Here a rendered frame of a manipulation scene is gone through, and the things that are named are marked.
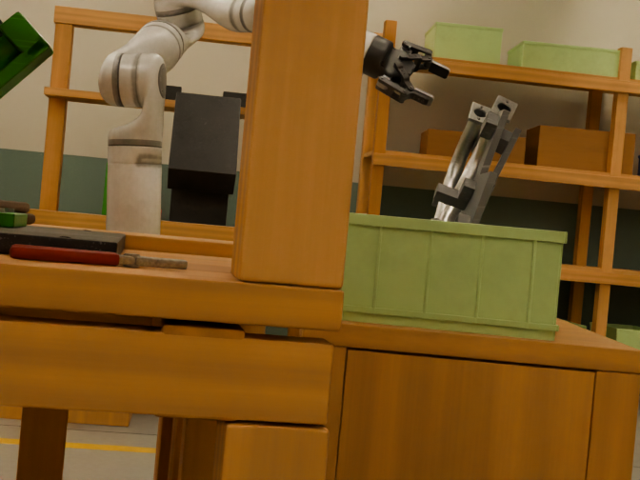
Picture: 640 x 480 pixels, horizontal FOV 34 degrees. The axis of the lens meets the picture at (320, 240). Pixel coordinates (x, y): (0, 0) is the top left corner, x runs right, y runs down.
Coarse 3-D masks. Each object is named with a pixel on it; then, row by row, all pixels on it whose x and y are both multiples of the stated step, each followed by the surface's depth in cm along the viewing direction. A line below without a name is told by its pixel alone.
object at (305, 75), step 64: (256, 0) 96; (320, 0) 89; (256, 64) 90; (320, 64) 90; (256, 128) 89; (320, 128) 90; (256, 192) 89; (320, 192) 90; (256, 256) 89; (320, 256) 90
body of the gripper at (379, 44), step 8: (376, 40) 193; (384, 40) 193; (376, 48) 192; (384, 48) 192; (392, 48) 197; (368, 56) 192; (376, 56) 192; (384, 56) 192; (392, 56) 195; (368, 64) 193; (376, 64) 192; (384, 64) 193; (392, 64) 194; (408, 64) 195; (368, 72) 194; (376, 72) 193; (384, 72) 192; (392, 72) 192; (408, 72) 193; (392, 80) 193; (400, 80) 193
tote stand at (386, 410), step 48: (336, 336) 161; (384, 336) 161; (432, 336) 161; (480, 336) 161; (576, 336) 177; (336, 384) 161; (384, 384) 161; (432, 384) 161; (480, 384) 161; (528, 384) 161; (576, 384) 161; (624, 384) 161; (336, 432) 161; (384, 432) 161; (432, 432) 161; (480, 432) 161; (528, 432) 161; (576, 432) 161; (624, 432) 161
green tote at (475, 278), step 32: (352, 224) 166; (384, 224) 166; (416, 224) 165; (448, 224) 165; (480, 224) 165; (352, 256) 167; (384, 256) 166; (416, 256) 166; (448, 256) 165; (480, 256) 164; (512, 256) 164; (544, 256) 164; (352, 288) 167; (384, 288) 166; (416, 288) 166; (448, 288) 165; (480, 288) 165; (512, 288) 164; (544, 288) 164; (352, 320) 167; (384, 320) 166; (416, 320) 166; (448, 320) 165; (480, 320) 164; (512, 320) 164; (544, 320) 164
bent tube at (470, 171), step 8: (496, 104) 191; (504, 104) 192; (512, 104) 193; (496, 112) 190; (512, 112) 191; (480, 144) 197; (472, 152) 199; (480, 152) 197; (472, 160) 198; (480, 160) 197; (472, 168) 197; (464, 176) 197; (472, 176) 197; (448, 208) 189; (440, 216) 188; (448, 216) 187; (456, 216) 189
